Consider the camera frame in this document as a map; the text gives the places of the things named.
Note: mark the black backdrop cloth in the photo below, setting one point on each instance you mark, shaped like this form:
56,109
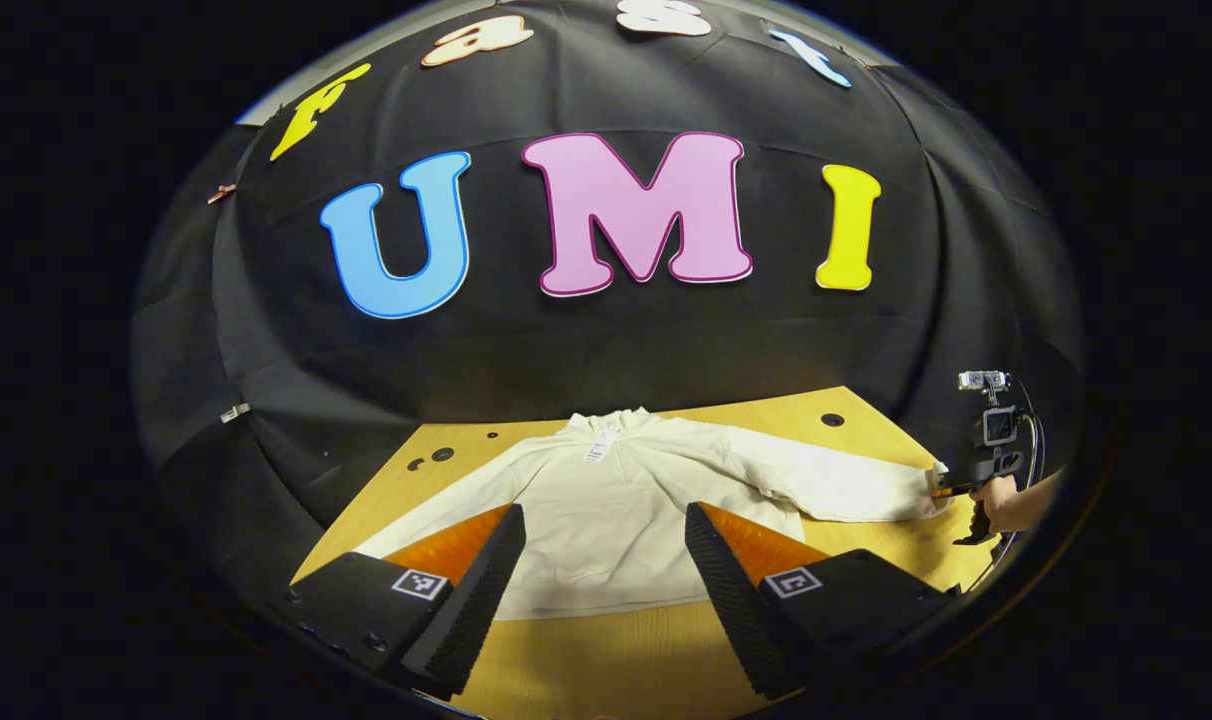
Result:
606,350

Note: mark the red clip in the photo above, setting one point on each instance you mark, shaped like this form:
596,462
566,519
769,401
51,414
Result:
221,192

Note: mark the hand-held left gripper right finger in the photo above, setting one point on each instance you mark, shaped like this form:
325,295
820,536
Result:
726,600

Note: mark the cream white sweatshirt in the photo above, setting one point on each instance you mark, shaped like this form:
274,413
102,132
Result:
616,500

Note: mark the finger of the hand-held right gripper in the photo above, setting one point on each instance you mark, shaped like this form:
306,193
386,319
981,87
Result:
951,489

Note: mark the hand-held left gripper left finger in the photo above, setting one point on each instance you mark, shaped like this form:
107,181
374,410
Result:
466,600

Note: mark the white clip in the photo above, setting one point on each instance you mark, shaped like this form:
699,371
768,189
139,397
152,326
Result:
234,412

